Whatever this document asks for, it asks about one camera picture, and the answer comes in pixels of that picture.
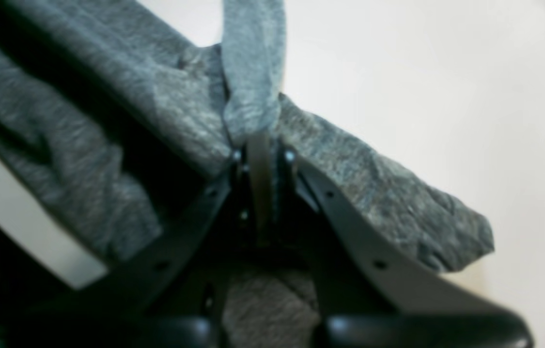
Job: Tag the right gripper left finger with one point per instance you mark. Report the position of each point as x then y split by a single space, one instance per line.
170 295

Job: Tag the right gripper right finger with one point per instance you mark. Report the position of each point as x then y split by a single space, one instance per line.
369 293

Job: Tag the grey t-shirt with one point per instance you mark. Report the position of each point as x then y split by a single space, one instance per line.
116 123

